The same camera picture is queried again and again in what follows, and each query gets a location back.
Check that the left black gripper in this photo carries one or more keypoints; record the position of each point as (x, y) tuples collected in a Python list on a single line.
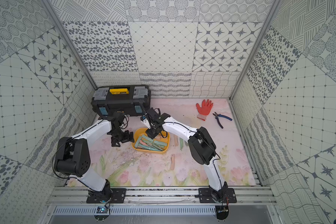
[(119, 136)]

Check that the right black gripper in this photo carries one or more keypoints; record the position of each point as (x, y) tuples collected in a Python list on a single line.
[(150, 135)]

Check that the yellow plastic storage box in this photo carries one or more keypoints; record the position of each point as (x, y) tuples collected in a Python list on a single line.
[(143, 143)]

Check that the pale pink knife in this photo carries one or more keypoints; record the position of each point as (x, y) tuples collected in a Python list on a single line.
[(172, 162)]

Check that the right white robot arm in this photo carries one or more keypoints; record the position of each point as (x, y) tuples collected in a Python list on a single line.
[(201, 145)]

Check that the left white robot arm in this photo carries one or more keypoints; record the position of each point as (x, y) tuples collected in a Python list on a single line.
[(72, 157)]

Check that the floral pink table mat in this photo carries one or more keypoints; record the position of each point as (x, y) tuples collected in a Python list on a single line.
[(125, 166)]

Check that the black plastic toolbox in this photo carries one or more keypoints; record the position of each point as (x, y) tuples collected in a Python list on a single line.
[(132, 100)]

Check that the red work glove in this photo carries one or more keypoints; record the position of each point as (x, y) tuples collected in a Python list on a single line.
[(204, 109)]

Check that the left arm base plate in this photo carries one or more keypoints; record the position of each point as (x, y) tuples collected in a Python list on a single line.
[(116, 195)]

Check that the aluminium frame rail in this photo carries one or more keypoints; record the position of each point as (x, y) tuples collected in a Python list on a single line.
[(166, 196)]

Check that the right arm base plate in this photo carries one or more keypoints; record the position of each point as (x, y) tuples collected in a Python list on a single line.
[(208, 195)]

